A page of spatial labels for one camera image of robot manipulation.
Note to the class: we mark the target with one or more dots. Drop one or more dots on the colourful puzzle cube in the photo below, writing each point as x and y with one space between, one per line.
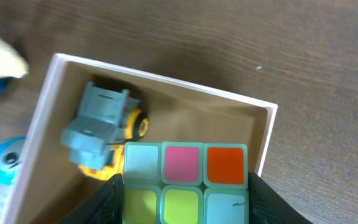
185 182

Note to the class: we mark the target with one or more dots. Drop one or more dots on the blue ball toy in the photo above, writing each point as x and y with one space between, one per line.
10 159

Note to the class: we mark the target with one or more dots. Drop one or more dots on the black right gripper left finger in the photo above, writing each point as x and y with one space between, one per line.
104 207

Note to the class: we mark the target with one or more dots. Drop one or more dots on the pink cardboard box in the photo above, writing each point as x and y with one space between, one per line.
49 185

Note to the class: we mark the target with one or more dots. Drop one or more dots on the yellow grey toy truck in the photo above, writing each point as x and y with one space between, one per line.
104 122

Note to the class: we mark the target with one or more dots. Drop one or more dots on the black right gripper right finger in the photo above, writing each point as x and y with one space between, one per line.
267 207

